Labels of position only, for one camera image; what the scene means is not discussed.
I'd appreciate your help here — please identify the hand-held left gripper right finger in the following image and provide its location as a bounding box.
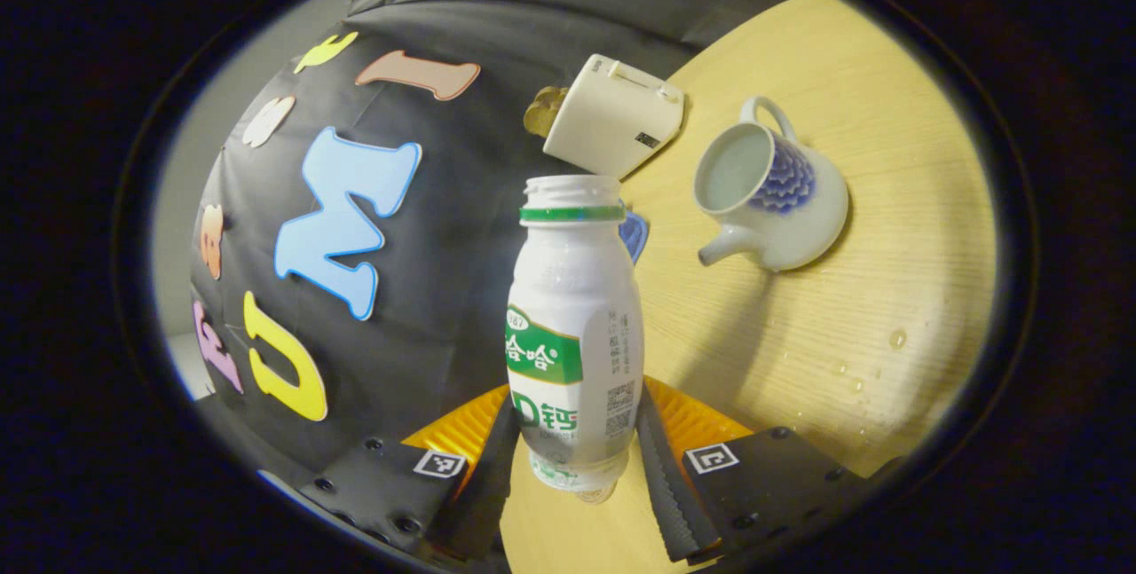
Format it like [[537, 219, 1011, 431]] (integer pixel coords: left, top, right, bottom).
[[634, 376, 890, 564]]

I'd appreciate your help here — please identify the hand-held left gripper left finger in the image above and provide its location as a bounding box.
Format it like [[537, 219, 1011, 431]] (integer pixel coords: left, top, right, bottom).
[[297, 383, 525, 571]]

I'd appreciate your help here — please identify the white green-label water bottle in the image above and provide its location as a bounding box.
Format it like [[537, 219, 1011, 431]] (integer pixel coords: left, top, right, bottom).
[[506, 175, 645, 505]]

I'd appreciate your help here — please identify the blue towel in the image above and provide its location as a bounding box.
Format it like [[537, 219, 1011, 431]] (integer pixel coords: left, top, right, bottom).
[[619, 210, 650, 265]]

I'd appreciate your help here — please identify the black backdrop cloth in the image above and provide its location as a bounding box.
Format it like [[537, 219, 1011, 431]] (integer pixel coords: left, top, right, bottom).
[[188, 0, 817, 486]]

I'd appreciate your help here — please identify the white toaster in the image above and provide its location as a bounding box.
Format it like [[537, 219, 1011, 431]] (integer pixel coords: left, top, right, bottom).
[[542, 53, 686, 181]]

